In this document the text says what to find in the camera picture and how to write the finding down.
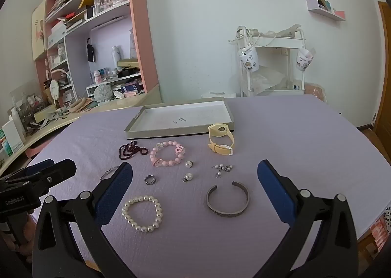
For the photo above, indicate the black hanging pouch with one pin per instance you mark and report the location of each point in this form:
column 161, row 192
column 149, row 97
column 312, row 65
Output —
column 91, row 52

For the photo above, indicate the small white wall shelf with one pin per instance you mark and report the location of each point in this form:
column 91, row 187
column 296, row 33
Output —
column 323, row 11

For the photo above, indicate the white desk organizer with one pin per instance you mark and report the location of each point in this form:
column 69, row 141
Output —
column 91, row 88

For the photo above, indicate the pink and white bookshelf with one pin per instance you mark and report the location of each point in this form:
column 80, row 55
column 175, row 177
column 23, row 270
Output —
column 142, row 37

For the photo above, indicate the beige desk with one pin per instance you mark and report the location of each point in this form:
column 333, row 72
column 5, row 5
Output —
column 131, row 101

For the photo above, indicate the white carton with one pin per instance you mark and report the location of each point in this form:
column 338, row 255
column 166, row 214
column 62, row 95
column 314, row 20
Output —
column 12, row 137

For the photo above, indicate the person's left hand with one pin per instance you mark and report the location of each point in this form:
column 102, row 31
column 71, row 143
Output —
column 28, row 230

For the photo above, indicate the white curved desk lamp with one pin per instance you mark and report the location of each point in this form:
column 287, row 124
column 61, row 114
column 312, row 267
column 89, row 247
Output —
column 65, row 72

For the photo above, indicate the flat gold box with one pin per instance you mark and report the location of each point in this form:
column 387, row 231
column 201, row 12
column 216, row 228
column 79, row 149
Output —
column 128, row 63

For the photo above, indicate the white spray bottle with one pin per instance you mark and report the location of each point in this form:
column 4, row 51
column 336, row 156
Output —
column 115, row 56

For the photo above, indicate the orange wooden door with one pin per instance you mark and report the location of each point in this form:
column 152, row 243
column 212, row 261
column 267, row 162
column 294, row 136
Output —
column 383, row 67

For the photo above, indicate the pink lotion bottle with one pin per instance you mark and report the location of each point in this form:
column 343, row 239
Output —
column 97, row 78

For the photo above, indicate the grey pompom ball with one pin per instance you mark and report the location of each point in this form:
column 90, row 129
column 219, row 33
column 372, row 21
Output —
column 101, row 93

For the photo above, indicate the white hand mirror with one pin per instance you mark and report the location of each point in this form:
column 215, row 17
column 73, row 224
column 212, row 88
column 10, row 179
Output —
column 54, row 88

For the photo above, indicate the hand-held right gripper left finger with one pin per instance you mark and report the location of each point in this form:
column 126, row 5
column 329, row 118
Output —
column 113, row 195

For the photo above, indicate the shallow grey cardboard tray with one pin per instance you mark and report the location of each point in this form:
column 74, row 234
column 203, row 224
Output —
column 183, row 119

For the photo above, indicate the pearl stud earring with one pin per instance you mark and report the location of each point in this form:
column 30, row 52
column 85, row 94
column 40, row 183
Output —
column 189, row 164
column 188, row 176

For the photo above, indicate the beige cardboard box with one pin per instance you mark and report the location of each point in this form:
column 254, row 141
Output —
column 44, row 115

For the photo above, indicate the purple tablecloth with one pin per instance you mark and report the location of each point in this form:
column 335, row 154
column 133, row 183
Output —
column 305, row 131

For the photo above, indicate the pink bag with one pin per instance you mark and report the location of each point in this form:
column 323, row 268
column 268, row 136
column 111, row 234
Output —
column 317, row 90

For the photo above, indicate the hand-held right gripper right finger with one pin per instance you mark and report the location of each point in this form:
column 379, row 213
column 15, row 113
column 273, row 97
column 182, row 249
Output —
column 276, row 192

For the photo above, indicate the thin silver bangle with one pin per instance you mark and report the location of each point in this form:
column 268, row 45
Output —
column 107, row 171

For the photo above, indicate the silver cuff bangle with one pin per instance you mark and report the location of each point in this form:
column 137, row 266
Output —
column 227, row 213

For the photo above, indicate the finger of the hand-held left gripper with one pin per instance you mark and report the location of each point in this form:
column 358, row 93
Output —
column 38, row 167
column 62, row 171

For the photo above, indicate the blue box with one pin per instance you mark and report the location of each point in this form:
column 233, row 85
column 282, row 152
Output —
column 131, row 86

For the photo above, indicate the white sticker cup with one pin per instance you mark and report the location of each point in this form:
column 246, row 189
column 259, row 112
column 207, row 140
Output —
column 304, row 60
column 249, row 60

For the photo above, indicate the white rolling cart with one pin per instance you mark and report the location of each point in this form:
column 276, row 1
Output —
column 275, row 41

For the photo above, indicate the pink case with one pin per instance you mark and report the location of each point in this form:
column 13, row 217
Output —
column 130, row 94

